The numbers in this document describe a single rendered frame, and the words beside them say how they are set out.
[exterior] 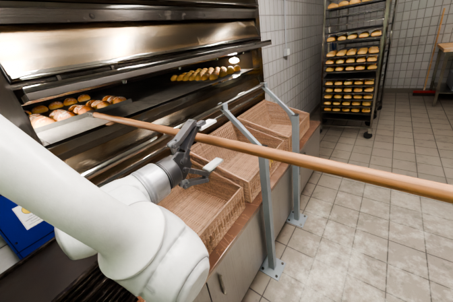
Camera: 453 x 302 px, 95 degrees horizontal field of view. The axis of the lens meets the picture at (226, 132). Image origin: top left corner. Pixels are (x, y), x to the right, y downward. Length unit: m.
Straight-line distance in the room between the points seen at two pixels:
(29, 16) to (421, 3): 5.33
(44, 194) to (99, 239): 0.08
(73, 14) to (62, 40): 0.12
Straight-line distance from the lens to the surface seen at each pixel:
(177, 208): 1.38
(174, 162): 0.52
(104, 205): 0.29
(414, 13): 5.44
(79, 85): 0.96
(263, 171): 1.15
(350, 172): 0.49
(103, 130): 1.15
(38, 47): 1.10
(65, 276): 0.94
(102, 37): 1.19
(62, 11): 1.14
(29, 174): 0.29
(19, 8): 1.11
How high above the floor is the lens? 1.47
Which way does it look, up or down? 23 degrees down
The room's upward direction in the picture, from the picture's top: 9 degrees counter-clockwise
